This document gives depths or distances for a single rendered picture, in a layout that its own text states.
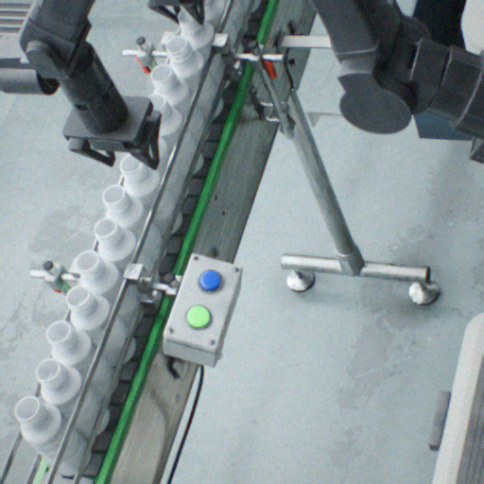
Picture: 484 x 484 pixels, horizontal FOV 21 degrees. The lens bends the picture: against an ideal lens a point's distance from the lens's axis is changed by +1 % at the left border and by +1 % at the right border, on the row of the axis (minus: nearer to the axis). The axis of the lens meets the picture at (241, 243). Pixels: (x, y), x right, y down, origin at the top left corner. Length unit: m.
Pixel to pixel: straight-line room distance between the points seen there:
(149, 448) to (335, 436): 1.00
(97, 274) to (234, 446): 1.19
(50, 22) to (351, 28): 0.33
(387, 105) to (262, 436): 1.75
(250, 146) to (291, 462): 0.94
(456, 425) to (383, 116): 1.36
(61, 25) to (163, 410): 0.80
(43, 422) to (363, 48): 0.76
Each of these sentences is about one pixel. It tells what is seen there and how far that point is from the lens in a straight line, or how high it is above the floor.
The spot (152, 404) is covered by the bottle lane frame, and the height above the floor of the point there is 0.93.
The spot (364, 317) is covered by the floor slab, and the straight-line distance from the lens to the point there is 3.08.
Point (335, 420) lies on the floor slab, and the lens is 2.97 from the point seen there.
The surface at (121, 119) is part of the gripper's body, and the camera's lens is 1.56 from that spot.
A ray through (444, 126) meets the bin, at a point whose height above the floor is 0.77.
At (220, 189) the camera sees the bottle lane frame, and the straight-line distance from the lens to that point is 2.15.
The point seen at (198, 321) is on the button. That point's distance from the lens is 1.82.
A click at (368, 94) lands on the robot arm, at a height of 1.61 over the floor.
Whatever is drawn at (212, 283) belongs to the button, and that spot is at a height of 1.12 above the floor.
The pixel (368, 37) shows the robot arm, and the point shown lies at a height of 1.66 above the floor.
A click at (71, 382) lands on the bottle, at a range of 1.83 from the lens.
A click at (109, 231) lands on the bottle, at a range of 1.94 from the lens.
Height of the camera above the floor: 2.59
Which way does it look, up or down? 52 degrees down
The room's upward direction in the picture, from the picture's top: 27 degrees counter-clockwise
